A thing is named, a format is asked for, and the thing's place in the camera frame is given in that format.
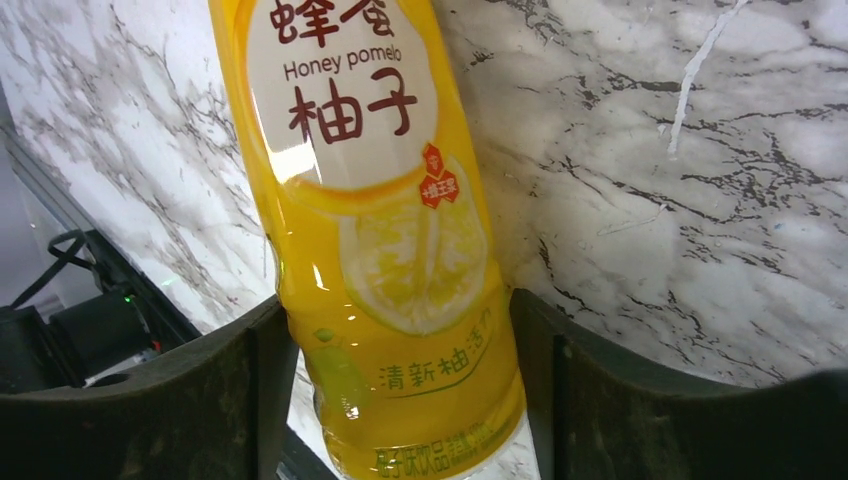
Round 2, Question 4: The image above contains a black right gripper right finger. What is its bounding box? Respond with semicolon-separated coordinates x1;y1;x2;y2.
510;289;847;479

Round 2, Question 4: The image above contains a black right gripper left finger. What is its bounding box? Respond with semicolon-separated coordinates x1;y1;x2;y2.
1;299;297;479

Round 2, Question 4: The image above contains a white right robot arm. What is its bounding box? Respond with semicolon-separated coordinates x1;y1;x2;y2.
1;289;847;479

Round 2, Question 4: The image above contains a yellow honey pomelo bottle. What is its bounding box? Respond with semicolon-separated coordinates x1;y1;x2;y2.
209;1;526;479

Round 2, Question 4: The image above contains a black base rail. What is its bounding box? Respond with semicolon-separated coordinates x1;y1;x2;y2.
1;229;331;479

